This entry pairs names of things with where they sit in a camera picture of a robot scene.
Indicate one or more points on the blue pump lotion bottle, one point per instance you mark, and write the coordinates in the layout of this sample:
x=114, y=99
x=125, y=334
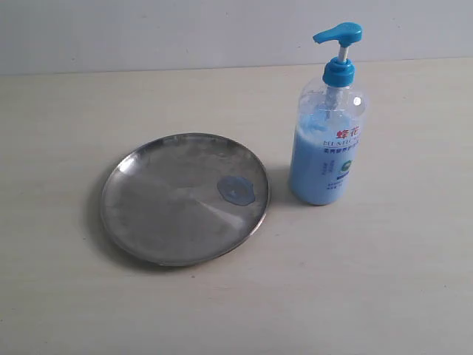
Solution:
x=329, y=123

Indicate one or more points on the blue soap blob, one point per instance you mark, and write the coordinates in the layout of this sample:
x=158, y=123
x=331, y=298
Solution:
x=236, y=190

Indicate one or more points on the round stainless steel plate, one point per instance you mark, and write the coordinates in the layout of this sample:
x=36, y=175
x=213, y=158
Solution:
x=161, y=204

